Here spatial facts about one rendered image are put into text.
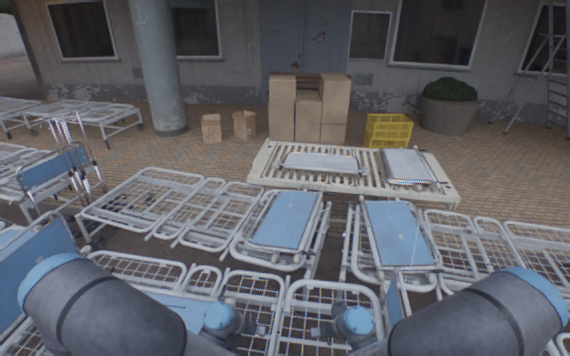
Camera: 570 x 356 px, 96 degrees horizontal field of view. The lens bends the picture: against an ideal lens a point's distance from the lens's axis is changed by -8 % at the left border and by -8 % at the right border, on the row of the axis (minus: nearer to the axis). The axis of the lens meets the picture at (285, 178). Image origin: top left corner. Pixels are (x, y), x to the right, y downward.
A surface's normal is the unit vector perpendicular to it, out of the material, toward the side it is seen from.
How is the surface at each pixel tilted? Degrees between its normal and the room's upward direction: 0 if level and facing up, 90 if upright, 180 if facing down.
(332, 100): 90
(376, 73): 90
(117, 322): 40
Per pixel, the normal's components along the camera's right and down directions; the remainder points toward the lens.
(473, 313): -0.29, -0.82
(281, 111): 0.01, 0.50
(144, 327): 0.69, -0.47
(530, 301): 0.12, -0.68
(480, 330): -0.29, -0.55
